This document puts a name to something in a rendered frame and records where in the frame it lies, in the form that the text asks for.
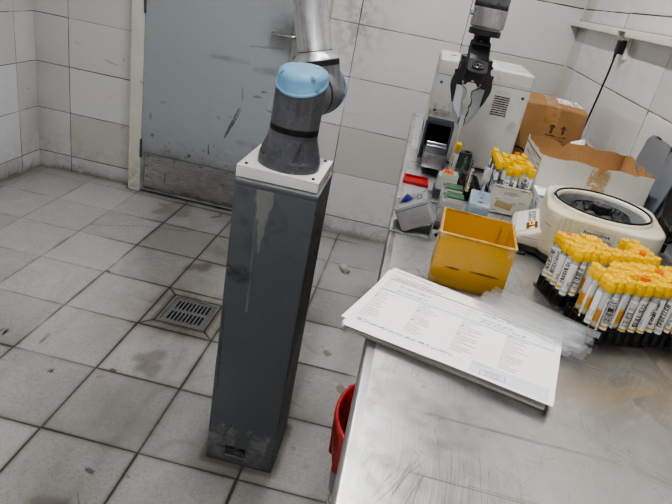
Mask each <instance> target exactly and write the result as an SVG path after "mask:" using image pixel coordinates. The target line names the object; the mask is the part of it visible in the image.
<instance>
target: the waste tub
mask: <svg viewBox="0 0 672 504"><path fill-rule="evenodd" d="M516 252H518V245H517V238H516V232H515V225H514V223H510V222H506V221H502V220H497V219H493V218H489V217H485V216H481V215H477V214H473V213H469V212H465V211H461V210H457V209H453V208H449V207H444V210H443V215H442V220H441V224H440V227H439V231H438V235H437V238H436V242H435V245H434V249H433V253H432V258H431V263H430V268H429V273H428V278H427V280H428V281H430V282H433V283H435V284H439V285H443V286H447V287H450V288H454V289H458V290H462V291H466V292H469V293H473V294H477V295H481V296H482V294H483V292H485V291H490V292H491V290H492V289H493V288H494V287H496V286H497V287H499V288H501V289H503V290H504V287H505V284H506V281H507V278H508V275H509V272H510V270H511V267H512V264H513V261H514V258H515V255H516Z"/></svg>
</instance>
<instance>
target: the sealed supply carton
mask: <svg viewBox="0 0 672 504"><path fill-rule="evenodd" d="M587 118H588V114H587V112H586V111H585V110H584V108H583V107H582V106H581V104H580V103H579V102H575V101H571V100H566V99H562V98H558V97H555V96H551V95H548V94H541V93H536V92H531V94H530V97H529V100H528V103H527V106H526V110H525V113H524V116H523V119H522V122H521V125H520V129H519V132H518V135H517V138H516V141H515V145H518V146H520V147H522V148H523V149H524V150H525V147H526V144H527V141H528V137H529V134H531V135H536V136H539V137H546V138H551V139H553V140H557V141H558V142H559V143H560V145H561V146H562V147H564V146H566V145H567V144H568V143H570V142H572V141H578V140H580V139H581V136H582V133H583V131H584V128H585V124H586V121H587Z"/></svg>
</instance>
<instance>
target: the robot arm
mask: <svg viewBox="0 0 672 504"><path fill-rule="evenodd" d="M510 3H511V0H475V4H474V5H476V6H474V10H470V14H471V15H473V16H472V17H471V21H470V24H471V25H472V26H470V27H469V31H468V32H469V33H472V34H474V38H473V39H472V40H471V42H470V45H469V49H468V54H463V53H461V57H460V61H459V65H458V69H455V73H454V75H453V77H452V79H451V83H450V91H451V102H452V113H453V118H454V120H455V123H456V124H458V122H459V119H460V110H461V109H462V100H463V99H464V98H465V96H466V93H467V90H466V88H465V87H464V86H463V84H467V83H468V82H470V83H475V84H476V86H477V87H478V88H477V89H475V90H473V91H472V92H471V103H470V105H469V106H468V112H467V114H466V115H465V119H464V123H463V125H466V124H467V123H468V122H469V121H470V120H471V119H472V118H473V117H474V116H475V114H476V113H477V112H478V110H479V109H480V108H481V106H482V105H483V104H484V102H485V101H486V99H487V98H488V96H489V95H490V93H491V90H492V82H493V79H494V77H493V76H491V70H493V69H494V68H493V67H492V64H493V61H492V60H491V59H489V57H490V49H491V43H490V39H491V38H497V39H500V36H501V32H500V31H502V30H503V29H504V26H505V22H506V19H507V15H508V10H509V7H510ZM292 4H293V13H294V22H295V31H296V40H297V49H298V54H297V56H296V57H295V59H294V60H293V62H289V63H285V64H283V65H282V66H281V67H280V68H279V70H278V75H277V77H276V80H275V85H276V86H275V93H274V100H273V107H272V114H271V121H270V128H269V131H268V133H267V135H266V137H265V139H264V141H263V143H262V145H261V147H260V149H259V152H258V159H257V160H258V162H259V163H260V164H261V165H262V166H264V167H266V168H268V169H271V170H273V171H277V172H280V173H285V174H291V175H312V174H315V173H317V172H318V171H319V167H320V154H319V146H318V133H319V128H320V122H321V117H322V115H324V114H328V113H330V112H332V111H334V110H335V109H336V108H338V107H339V105H340V104H341V103H342V102H343V100H344V98H345V96H346V92H347V83H346V79H345V77H344V75H343V73H342V72H341V71H340V60H339V56H338V55H337V54H336V53H334V51H333V50H332V40H331V29H330V17H329V6H328V0H292ZM480 6H481V7H480ZM485 7H487V8H485ZM490 8H491V9H490ZM495 9H497V10H495ZM500 10H502V11H500ZM505 11H507V12H505ZM462 80H463V81H464V82H462ZM480 84H481V86H480Z"/></svg>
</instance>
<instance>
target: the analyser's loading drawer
mask: <svg viewBox="0 0 672 504"><path fill-rule="evenodd" d="M445 147H446V144H443V143H438V142H433V141H429V140H427V143H424V144H423V155H422V163H421V166H422V167H427V168H432V169H436V170H441V171H443V169H445V165H446V161H447V157H445V152H446V148H445Z"/></svg>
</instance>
